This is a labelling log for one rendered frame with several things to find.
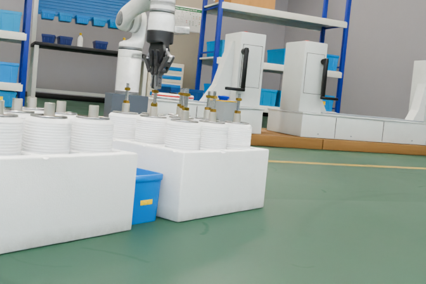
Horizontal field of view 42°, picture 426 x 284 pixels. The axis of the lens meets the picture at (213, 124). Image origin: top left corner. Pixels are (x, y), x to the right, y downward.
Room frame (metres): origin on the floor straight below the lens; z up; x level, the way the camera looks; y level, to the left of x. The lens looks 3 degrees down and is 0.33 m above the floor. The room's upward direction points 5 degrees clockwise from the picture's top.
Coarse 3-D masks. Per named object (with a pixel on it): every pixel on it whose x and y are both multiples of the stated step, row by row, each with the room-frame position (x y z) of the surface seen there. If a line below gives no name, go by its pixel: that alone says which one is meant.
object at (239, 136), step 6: (228, 126) 1.64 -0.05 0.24; (234, 126) 1.63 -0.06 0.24; (240, 126) 1.63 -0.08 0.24; (246, 126) 1.64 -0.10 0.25; (228, 132) 1.64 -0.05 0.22; (234, 132) 1.63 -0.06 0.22; (240, 132) 1.63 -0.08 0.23; (246, 132) 1.64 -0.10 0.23; (228, 138) 1.64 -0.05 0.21; (234, 138) 1.63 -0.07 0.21; (240, 138) 1.63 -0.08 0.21; (246, 138) 1.64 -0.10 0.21; (228, 144) 1.63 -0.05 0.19; (234, 144) 1.63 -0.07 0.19; (240, 144) 1.63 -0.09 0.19; (246, 144) 1.64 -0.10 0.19
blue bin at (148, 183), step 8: (136, 168) 1.45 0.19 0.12; (136, 176) 1.31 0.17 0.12; (144, 176) 1.33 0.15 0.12; (152, 176) 1.35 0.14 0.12; (160, 176) 1.38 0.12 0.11; (136, 184) 1.32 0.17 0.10; (144, 184) 1.34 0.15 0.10; (152, 184) 1.36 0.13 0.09; (136, 192) 1.32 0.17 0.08; (144, 192) 1.34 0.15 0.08; (152, 192) 1.37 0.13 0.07; (136, 200) 1.33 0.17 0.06; (144, 200) 1.35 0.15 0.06; (152, 200) 1.37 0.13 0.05; (136, 208) 1.33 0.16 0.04; (144, 208) 1.35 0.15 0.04; (152, 208) 1.37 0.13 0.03; (136, 216) 1.33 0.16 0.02; (144, 216) 1.35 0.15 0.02; (152, 216) 1.37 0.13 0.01
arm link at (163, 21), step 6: (150, 12) 1.55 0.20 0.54; (156, 12) 1.53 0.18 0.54; (162, 12) 1.53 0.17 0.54; (168, 12) 1.54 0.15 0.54; (150, 18) 1.54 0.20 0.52; (156, 18) 1.53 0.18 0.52; (162, 18) 1.53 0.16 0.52; (168, 18) 1.54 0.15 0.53; (150, 24) 1.54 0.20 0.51; (156, 24) 1.53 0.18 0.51; (162, 24) 1.53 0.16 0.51; (168, 24) 1.54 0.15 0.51; (174, 24) 1.57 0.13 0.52; (168, 30) 1.54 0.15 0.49; (174, 30) 1.57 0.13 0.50; (180, 30) 1.57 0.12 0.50; (186, 30) 1.57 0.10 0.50
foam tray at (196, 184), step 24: (120, 144) 1.53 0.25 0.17; (144, 144) 1.49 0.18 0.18; (144, 168) 1.47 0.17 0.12; (168, 168) 1.42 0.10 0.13; (192, 168) 1.41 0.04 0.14; (216, 168) 1.49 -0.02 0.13; (240, 168) 1.58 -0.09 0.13; (264, 168) 1.68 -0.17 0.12; (168, 192) 1.41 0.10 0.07; (192, 192) 1.42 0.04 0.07; (216, 192) 1.50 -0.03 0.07; (240, 192) 1.59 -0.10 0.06; (264, 192) 1.69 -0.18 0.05; (168, 216) 1.41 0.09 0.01; (192, 216) 1.43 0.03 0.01
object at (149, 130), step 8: (136, 120) 1.55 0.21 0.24; (144, 120) 1.52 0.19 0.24; (152, 120) 1.52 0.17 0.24; (160, 120) 1.53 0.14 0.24; (168, 120) 1.55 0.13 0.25; (136, 128) 1.54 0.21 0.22; (144, 128) 1.52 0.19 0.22; (152, 128) 1.52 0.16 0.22; (160, 128) 1.53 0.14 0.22; (136, 136) 1.54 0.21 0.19; (144, 136) 1.52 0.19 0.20; (152, 136) 1.52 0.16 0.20; (160, 136) 1.53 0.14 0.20; (152, 144) 1.52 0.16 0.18; (160, 144) 1.53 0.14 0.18
